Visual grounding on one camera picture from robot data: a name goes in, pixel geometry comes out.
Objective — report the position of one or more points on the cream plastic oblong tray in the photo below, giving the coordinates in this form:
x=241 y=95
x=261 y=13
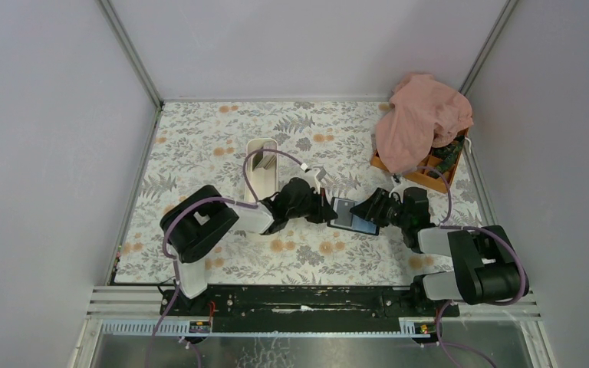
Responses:
x=265 y=184

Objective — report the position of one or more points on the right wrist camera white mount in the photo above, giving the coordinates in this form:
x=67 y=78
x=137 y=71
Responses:
x=399 y=185

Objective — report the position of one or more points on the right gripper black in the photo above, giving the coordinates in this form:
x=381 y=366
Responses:
x=376 y=208

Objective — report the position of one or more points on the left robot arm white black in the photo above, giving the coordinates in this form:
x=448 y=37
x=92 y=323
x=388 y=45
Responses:
x=195 y=227

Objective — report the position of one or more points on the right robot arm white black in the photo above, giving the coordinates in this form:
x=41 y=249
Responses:
x=485 y=268

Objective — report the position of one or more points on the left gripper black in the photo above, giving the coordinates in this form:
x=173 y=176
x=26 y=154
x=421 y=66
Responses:
x=317 y=205

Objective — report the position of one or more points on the wooden organizer box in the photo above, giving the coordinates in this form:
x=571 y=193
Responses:
x=439 y=172

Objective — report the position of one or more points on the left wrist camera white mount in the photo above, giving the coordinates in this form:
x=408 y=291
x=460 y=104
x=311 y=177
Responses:
x=314 y=175

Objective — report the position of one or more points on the floral patterned table mat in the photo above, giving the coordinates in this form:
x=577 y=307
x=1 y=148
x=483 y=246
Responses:
x=200 y=143

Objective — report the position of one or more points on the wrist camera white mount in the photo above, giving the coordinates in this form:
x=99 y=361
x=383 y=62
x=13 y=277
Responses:
x=399 y=185
x=314 y=175

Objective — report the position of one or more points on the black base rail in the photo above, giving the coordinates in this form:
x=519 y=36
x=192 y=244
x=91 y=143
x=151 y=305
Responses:
x=303 y=309

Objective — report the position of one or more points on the pink cloth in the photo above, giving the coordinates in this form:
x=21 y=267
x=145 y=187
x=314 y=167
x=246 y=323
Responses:
x=424 y=114

